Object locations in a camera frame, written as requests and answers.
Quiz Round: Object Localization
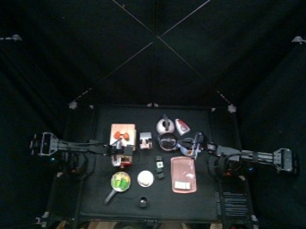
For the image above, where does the frying pan with long handle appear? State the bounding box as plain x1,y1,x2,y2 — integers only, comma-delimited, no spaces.
104,170,133,205

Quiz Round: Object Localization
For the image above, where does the white round cup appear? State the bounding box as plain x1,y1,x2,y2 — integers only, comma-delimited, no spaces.
137,169,156,189

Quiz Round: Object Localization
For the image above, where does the white block with fruit print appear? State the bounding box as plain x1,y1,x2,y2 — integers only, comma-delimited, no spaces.
176,181,193,191

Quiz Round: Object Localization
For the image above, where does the small white box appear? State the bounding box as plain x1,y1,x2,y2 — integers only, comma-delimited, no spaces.
138,131,154,150

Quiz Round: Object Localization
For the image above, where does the pink rectangular tray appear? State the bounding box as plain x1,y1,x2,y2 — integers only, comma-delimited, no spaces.
170,155,198,195

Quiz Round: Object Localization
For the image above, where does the red toy block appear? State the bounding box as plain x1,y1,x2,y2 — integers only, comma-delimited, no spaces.
120,156,134,169

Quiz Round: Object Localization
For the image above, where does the round cooking pot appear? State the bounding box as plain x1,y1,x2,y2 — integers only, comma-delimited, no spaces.
158,132,180,152

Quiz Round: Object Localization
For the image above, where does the white toy egg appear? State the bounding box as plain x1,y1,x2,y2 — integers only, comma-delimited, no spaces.
140,174,154,186

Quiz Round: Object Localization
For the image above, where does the printed label sheet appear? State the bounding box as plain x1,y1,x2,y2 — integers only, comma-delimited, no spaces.
221,191,251,219

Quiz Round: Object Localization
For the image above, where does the green toy vegetable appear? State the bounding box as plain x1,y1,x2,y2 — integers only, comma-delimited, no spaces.
113,172,132,190

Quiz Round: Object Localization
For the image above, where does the diagonal brace wire with turnbuckle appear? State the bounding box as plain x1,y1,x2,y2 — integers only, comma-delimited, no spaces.
112,0,233,106

